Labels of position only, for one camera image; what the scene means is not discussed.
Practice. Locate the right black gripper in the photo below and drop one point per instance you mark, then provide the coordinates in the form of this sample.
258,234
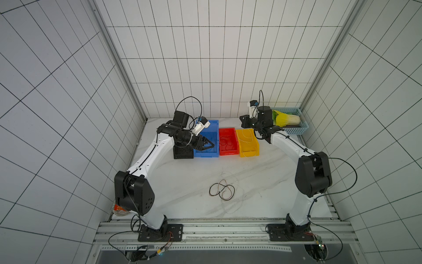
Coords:
246,121

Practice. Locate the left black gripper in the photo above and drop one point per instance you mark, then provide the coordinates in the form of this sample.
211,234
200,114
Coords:
199,146

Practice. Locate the light blue mesh basket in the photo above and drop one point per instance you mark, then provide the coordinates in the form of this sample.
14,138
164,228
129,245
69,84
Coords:
294,130

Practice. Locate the aluminium mounting rail frame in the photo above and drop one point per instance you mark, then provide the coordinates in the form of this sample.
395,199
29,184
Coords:
228,241

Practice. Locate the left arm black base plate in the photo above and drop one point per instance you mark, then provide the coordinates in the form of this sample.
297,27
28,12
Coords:
168,232

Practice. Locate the red plastic bin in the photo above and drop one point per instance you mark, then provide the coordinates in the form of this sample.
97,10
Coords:
228,142

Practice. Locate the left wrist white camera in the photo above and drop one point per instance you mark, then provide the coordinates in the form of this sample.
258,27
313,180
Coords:
201,124

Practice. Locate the black plastic bin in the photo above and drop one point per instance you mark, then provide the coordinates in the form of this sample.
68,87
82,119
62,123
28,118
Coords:
185,152

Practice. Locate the wrist white camera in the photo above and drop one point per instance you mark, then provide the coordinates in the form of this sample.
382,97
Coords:
252,110
201,124

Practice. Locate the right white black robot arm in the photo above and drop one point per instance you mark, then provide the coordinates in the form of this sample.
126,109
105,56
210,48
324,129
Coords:
313,173

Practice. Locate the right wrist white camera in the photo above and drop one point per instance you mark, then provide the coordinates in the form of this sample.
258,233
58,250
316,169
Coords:
252,110

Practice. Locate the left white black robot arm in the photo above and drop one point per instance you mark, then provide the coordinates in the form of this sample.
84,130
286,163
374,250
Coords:
133,191

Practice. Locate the blue plastic bin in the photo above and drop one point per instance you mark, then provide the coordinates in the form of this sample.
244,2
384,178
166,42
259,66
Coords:
212,134

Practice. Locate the yellow plastic bin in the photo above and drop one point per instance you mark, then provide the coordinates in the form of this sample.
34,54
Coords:
248,143

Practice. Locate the red yellow snack bag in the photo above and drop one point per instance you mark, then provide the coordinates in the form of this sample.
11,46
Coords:
119,211

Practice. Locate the toy napa cabbage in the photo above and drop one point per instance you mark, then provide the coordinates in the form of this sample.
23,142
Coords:
282,119

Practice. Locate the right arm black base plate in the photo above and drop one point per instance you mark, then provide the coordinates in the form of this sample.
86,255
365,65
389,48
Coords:
289,232

